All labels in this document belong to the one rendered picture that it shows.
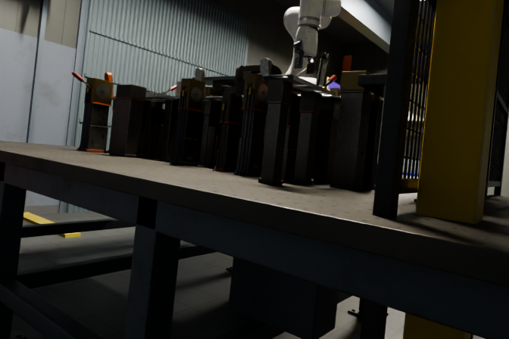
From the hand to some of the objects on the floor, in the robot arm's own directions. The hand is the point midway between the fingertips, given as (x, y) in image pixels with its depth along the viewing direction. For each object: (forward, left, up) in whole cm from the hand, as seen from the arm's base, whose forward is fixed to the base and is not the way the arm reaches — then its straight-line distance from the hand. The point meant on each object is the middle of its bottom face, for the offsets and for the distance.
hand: (304, 68), depth 151 cm
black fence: (-21, +58, -113) cm, 128 cm away
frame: (-9, -37, -111) cm, 118 cm away
